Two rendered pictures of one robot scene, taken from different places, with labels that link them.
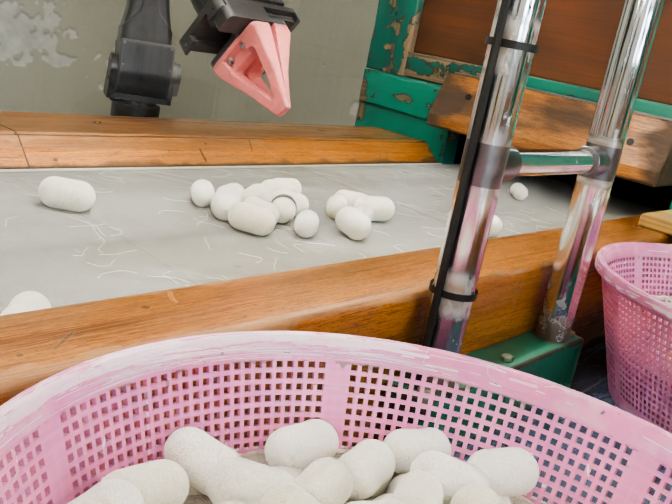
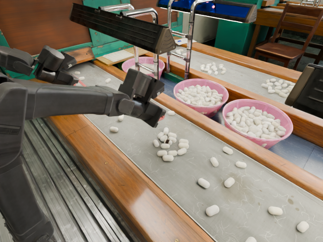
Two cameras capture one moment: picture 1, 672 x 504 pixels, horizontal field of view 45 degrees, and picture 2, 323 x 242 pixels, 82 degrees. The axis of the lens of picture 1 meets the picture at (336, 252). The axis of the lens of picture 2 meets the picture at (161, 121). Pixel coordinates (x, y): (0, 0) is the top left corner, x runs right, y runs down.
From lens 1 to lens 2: 0.89 m
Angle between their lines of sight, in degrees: 74
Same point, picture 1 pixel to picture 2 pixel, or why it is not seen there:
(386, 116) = (21, 77)
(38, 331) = (181, 108)
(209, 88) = not seen: outside the picture
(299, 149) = not seen: hidden behind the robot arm
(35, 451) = (195, 107)
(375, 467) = (185, 96)
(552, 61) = (55, 45)
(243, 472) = (189, 101)
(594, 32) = (60, 36)
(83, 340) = (181, 105)
